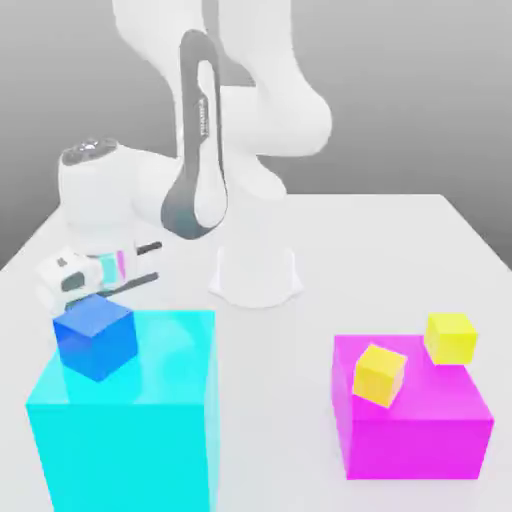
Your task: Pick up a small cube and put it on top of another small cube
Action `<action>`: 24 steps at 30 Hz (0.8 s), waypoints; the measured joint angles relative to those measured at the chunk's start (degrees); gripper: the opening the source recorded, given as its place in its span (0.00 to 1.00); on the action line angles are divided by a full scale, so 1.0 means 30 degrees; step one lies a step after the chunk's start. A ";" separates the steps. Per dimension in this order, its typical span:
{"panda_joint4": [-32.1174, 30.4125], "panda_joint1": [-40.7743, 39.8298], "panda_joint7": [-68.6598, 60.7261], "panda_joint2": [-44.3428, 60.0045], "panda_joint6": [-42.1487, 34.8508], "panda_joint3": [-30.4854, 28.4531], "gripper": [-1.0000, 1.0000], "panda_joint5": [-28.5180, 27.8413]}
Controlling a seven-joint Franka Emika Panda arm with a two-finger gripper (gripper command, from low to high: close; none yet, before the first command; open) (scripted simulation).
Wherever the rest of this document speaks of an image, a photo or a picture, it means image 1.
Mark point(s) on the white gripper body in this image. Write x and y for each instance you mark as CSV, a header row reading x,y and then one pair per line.
x,y
144,267

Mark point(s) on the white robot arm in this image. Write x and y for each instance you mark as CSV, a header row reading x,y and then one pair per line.
x,y
280,100

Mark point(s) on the small blue cube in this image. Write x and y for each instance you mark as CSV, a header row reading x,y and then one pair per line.
x,y
94,340

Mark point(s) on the small yellow cube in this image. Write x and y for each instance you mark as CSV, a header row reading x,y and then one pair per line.
x,y
451,340
378,376

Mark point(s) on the large cyan box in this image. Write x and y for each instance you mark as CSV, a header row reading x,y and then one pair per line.
x,y
120,440

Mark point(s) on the large magenta box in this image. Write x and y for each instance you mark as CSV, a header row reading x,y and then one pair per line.
x,y
420,440

